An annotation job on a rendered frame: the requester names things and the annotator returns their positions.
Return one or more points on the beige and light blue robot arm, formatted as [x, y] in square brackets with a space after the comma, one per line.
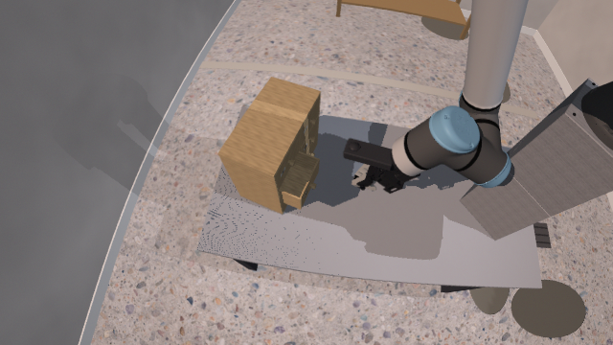
[450, 136]

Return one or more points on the wooden chest of drawers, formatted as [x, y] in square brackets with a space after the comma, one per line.
[257, 146]

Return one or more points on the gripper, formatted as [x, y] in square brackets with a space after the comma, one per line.
[368, 175]

